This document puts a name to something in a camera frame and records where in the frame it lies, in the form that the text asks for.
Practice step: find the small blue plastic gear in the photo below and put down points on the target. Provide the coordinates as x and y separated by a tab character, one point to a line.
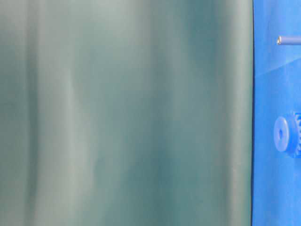
287	134

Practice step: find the grey-green backdrop curtain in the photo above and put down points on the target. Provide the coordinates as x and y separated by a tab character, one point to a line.
126	112

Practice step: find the grey metal shaft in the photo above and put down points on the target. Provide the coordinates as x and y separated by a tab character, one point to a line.
289	40

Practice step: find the blue table cloth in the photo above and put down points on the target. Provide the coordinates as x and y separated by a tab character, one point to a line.
277	91

